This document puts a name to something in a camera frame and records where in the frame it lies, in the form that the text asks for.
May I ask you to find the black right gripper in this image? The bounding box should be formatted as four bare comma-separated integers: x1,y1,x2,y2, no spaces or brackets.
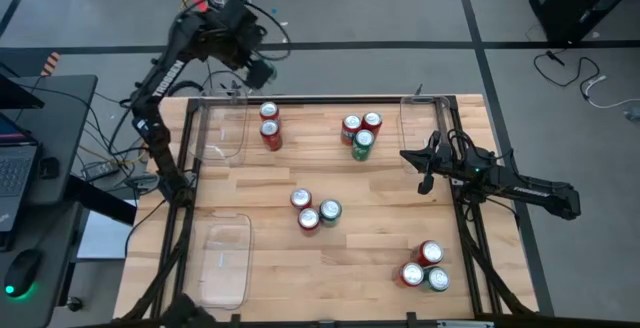
399,131,501,196

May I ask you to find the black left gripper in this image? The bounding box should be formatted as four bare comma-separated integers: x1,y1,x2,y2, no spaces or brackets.
230,27,271,91

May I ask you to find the red Coca-Cola soda can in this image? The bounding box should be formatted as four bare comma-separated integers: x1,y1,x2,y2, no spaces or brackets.
297,207,322,238
258,100,281,123
413,239,445,268
361,111,384,138

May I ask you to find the clear plastic bin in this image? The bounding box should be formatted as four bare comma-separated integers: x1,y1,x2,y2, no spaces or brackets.
183,211,255,312
188,93,250,165
398,95,451,175

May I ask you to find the red Fanta soda can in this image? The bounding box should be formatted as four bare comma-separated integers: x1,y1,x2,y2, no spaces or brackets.
340,113,363,147
397,261,426,289
259,118,284,153
289,187,314,212

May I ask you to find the green Sprite soda can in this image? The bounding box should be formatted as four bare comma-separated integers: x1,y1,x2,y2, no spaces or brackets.
319,198,344,228
350,128,376,163
423,265,452,293

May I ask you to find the grey power brick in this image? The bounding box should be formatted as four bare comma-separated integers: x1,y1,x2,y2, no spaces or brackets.
123,172,162,195

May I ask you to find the pale rectangular plate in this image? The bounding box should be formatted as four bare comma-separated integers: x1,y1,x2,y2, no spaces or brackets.
436,319,495,328

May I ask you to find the black power adapter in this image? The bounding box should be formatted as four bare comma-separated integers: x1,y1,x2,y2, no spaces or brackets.
81,160,121,182

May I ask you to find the dark grey desk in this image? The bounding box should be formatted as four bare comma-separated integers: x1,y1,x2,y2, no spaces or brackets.
0,73,100,328

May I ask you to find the black desk base bar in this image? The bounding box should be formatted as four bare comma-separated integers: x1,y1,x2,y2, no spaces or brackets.
64,173,139,227

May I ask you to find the black equipment case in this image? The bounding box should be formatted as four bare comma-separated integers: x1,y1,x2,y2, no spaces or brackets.
519,0,640,45

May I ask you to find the small black box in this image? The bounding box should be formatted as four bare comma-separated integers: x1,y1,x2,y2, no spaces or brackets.
38,156,62,180

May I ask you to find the black monitor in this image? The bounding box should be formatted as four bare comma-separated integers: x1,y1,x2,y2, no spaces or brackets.
0,73,46,110

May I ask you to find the grey laptop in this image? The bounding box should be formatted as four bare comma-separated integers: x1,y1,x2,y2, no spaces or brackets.
0,111,41,234

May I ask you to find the black mouse with green light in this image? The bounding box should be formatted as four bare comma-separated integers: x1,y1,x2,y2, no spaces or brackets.
3,247,45,299

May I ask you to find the black aluminium table frame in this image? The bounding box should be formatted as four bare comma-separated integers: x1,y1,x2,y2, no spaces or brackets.
112,94,541,328

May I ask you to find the black floor cable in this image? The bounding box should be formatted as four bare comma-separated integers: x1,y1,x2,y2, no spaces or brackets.
532,49,601,100

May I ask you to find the white floor cable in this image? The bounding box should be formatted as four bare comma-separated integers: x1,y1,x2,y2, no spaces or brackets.
582,74,640,110

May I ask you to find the orange black striped cable ramp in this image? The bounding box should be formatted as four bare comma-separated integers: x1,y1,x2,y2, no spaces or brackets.
39,51,62,78

